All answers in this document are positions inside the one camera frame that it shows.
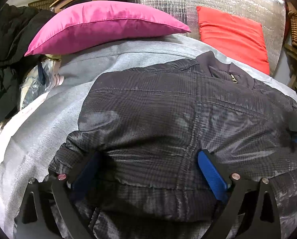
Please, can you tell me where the silver foil insulation mat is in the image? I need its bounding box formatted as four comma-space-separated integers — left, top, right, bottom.
128, 0, 286, 75

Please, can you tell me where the black clothing pile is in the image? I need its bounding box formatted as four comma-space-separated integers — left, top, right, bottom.
0, 4, 54, 123

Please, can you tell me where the clear plastic bag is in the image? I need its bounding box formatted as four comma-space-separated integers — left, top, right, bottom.
19, 55, 64, 110

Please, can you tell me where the red-orange pillow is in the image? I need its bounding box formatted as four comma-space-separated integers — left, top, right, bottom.
196, 6, 269, 75

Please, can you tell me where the dark plaid jacket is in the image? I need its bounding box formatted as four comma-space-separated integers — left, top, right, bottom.
49, 52, 297, 238

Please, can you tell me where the grey bed sheet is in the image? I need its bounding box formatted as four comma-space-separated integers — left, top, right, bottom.
0, 35, 297, 238

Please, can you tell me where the magenta pillow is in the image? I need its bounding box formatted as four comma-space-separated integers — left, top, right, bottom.
25, 1, 191, 56

